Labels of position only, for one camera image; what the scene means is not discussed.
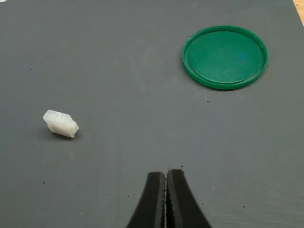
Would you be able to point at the small white plastic terminal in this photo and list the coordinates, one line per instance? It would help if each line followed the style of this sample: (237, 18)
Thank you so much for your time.
(62, 124)

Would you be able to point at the round green plastic lid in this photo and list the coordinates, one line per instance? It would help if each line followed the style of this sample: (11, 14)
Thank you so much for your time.
(224, 58)

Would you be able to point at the dark grey table mat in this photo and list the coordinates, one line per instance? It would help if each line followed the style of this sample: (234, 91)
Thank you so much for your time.
(133, 95)

